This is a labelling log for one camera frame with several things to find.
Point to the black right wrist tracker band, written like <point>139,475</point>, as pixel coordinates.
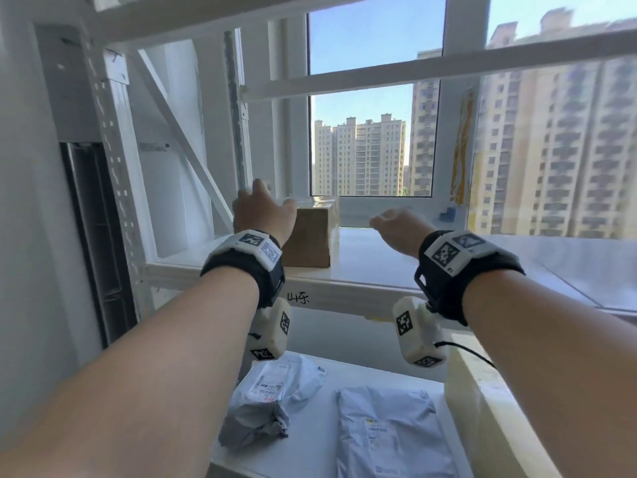
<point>463,273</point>

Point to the person's right thumb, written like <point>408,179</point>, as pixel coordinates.
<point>380,221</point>

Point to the white air conditioner unit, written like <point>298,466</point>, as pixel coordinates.
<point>92,228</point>

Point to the person's left thumb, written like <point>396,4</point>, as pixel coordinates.
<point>287,208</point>

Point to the flat grey mail bag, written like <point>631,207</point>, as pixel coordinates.
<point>393,438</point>

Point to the white metal shelf rack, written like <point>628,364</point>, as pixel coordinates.
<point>338,291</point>

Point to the apartment buildings outside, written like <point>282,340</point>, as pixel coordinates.
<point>371,154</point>

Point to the cream flat board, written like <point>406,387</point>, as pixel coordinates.
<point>492,418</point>

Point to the black wrist tracker band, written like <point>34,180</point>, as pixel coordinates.
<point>463,273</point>
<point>249,266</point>

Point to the person's left forearm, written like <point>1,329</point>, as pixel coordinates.
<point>139,383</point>

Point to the yellow poster on glass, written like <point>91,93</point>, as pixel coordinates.
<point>464,144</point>

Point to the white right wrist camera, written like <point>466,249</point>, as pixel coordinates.
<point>415,331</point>

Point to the black left wrist tracker band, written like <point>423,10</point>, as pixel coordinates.
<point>249,266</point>

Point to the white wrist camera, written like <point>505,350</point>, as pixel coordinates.
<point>415,331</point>
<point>271,328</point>

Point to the brown cardboard box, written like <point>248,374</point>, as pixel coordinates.
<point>311,236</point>

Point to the person's right hand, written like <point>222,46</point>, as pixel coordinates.
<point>403,231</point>

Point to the white window frame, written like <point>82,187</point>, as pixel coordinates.
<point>460,24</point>

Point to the crumpled grey mail bag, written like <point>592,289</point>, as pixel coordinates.
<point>271,398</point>

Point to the person's left hand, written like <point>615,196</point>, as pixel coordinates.
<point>259,211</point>

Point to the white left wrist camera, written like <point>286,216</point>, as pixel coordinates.
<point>271,328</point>

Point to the person's right forearm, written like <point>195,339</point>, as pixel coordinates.
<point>557,373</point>

